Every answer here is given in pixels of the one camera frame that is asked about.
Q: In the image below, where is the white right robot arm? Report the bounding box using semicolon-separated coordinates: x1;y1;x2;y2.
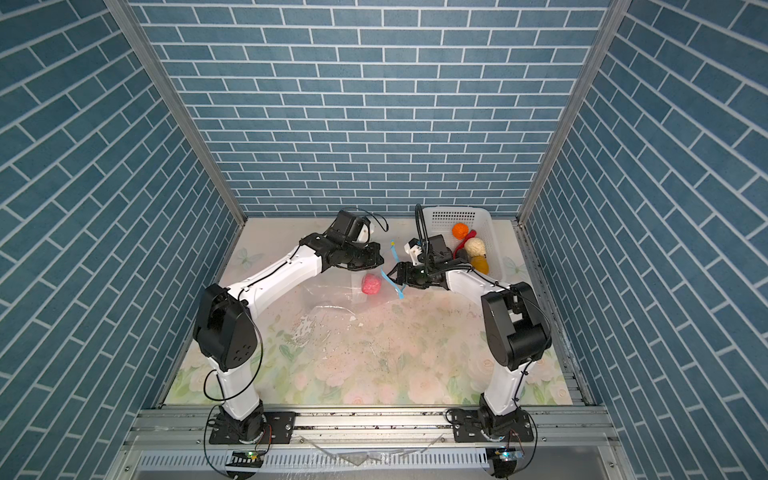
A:
387;235;552;417

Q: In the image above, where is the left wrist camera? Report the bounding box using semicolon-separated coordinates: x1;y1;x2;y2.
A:
325;210;371;244

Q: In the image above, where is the pink round food ball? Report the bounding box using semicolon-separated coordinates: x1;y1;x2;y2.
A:
361;274;382;295

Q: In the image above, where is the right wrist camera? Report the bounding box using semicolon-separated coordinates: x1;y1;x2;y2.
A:
404;238;424;266

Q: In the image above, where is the cream white food ball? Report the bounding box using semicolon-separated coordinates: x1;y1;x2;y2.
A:
464;237;487;258

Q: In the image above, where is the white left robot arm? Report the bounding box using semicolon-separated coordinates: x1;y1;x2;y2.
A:
193;233;384;421

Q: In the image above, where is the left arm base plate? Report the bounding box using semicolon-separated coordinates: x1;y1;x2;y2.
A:
206;410;296;445

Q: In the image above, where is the long black food piece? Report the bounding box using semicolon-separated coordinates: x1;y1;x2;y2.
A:
455;249;471;263

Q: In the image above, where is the red chili pepper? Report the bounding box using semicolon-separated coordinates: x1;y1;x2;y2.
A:
453;230;477;257

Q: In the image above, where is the aluminium mounting rail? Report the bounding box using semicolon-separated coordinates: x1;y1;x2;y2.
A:
108;405;632;479

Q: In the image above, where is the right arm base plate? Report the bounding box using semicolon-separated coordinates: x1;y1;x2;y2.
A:
443;407;535;443

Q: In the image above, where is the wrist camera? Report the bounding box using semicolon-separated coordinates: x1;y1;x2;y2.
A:
325;210;371;244
404;238;424;266

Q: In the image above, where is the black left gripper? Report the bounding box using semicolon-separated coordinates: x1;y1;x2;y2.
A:
341;240;387;270

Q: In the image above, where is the clear zip top bag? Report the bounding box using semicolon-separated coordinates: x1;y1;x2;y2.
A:
241;245;405;321

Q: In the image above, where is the yellow food ball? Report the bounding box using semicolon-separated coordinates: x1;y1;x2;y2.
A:
470;255;490;275

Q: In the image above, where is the white plastic perforated basket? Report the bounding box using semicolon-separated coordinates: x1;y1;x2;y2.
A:
423;206;505;280

